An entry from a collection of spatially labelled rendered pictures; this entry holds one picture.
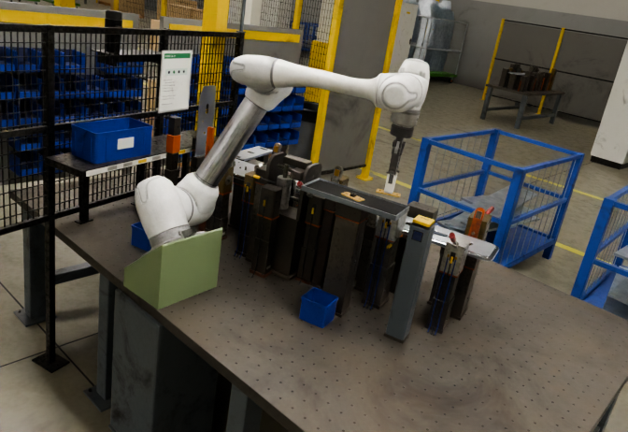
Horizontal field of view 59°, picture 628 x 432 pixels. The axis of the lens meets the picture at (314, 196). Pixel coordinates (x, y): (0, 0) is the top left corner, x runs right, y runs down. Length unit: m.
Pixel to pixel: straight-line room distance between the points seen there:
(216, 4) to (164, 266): 1.67
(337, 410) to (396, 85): 0.95
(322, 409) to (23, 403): 1.51
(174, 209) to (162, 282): 0.27
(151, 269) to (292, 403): 0.69
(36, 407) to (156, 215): 1.10
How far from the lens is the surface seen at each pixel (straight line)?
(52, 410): 2.77
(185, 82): 3.02
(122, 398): 2.47
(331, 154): 5.65
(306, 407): 1.72
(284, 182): 2.23
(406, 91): 1.63
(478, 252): 2.20
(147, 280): 2.07
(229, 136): 2.18
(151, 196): 2.09
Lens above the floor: 1.80
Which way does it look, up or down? 19 degrees down
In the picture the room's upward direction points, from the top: 9 degrees clockwise
